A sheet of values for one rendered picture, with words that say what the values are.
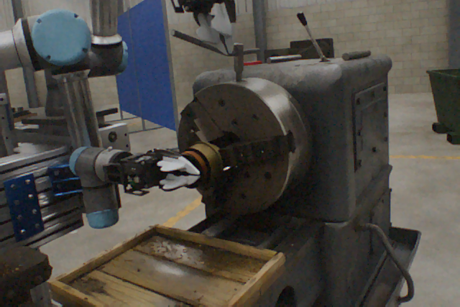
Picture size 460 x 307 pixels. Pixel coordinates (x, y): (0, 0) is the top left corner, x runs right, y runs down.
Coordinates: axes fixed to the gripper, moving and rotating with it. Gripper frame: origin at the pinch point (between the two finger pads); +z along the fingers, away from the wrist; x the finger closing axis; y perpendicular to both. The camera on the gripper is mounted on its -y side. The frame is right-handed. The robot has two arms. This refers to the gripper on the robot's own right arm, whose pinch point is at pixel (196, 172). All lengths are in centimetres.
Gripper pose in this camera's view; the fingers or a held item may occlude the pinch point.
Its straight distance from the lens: 78.0
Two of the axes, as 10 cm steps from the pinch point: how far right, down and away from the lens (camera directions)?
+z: 8.2, 0.4, -5.7
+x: -0.9, -9.8, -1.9
